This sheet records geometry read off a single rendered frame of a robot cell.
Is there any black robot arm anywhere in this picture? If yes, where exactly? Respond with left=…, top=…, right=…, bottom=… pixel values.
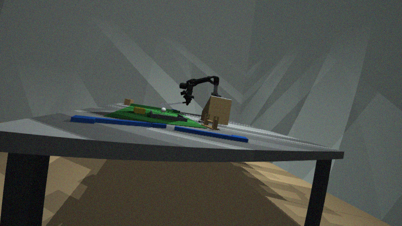
left=180, top=76, right=221, bottom=97

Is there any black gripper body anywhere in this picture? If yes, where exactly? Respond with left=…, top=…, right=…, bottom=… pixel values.
left=183, top=89, right=194, bottom=99

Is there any green flat mat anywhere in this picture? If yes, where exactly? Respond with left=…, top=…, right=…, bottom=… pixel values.
left=104, top=106, right=207, bottom=129

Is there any blue long flat bar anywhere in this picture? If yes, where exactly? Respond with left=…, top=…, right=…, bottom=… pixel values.
left=70, top=115, right=166, bottom=128
left=174, top=126, right=249, bottom=143

